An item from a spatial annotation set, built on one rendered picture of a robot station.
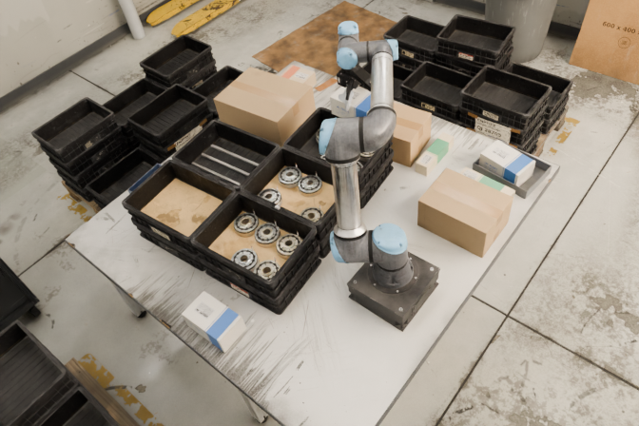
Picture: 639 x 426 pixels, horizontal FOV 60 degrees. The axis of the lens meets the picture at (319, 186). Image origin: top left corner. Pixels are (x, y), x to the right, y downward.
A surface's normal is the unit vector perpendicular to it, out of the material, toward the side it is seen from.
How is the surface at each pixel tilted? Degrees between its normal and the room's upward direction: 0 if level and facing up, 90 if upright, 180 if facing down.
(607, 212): 0
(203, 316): 0
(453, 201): 0
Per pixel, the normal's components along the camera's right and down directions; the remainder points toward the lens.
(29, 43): 0.77, 0.41
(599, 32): -0.63, 0.43
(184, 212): -0.11, -0.67
